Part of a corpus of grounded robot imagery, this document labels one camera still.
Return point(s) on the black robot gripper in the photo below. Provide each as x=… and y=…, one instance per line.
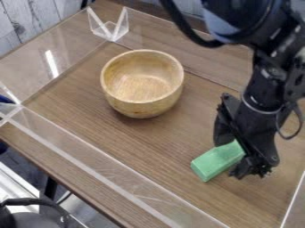
x=252, y=129

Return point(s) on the light wooden bowl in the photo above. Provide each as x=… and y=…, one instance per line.
x=141, y=82

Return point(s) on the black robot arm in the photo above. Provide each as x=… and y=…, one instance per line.
x=270, y=28

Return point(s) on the black table leg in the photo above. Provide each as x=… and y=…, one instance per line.
x=50, y=187

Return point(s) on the green rectangular block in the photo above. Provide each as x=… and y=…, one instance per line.
x=215, y=160

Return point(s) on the clear acrylic tray enclosure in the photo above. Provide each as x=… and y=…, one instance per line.
x=127, y=164

